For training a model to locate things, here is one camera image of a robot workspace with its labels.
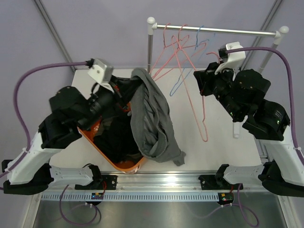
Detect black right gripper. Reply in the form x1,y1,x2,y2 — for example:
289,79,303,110
194,60,243,120

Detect blue hanger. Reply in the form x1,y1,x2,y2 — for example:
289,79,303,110
169,31,220,97

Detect grey shorts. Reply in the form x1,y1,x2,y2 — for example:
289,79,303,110
130,68,186,166

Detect black shorts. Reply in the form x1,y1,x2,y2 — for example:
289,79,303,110
94,76,143,164

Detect olive green shorts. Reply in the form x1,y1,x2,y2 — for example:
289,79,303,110
95,117,114,136

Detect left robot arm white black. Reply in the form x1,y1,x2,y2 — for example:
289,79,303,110
1,76,141,195

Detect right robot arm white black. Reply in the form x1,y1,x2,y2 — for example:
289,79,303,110
194,62,304,197

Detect metal clothes rack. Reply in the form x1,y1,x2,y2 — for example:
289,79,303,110
145,17,289,138

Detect orange plastic basket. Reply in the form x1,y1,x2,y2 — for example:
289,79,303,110
80,110,147,173

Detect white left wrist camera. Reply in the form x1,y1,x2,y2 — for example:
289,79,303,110
86,58,114,93

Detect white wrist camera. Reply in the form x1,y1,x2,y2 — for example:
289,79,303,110
215,41,246,75
86,58,114,93

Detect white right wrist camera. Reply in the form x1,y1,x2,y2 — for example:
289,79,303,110
215,41,246,75

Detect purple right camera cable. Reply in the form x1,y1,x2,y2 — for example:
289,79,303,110
225,47,304,164

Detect purple camera cable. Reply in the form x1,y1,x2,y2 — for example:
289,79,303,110
0,61,92,190
225,47,304,164

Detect aluminium mounting rail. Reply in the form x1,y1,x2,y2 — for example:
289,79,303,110
45,172,271,193

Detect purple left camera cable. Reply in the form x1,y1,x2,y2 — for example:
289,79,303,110
0,61,92,190

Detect slotted cable duct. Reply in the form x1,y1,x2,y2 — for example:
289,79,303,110
41,192,219,202

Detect purple left floor cable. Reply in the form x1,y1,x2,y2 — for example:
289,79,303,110
58,185,102,226

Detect purple floor cable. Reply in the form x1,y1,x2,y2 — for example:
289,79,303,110
187,182,259,228
58,185,102,226

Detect purple right floor cable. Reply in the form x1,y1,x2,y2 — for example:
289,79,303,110
187,182,259,228

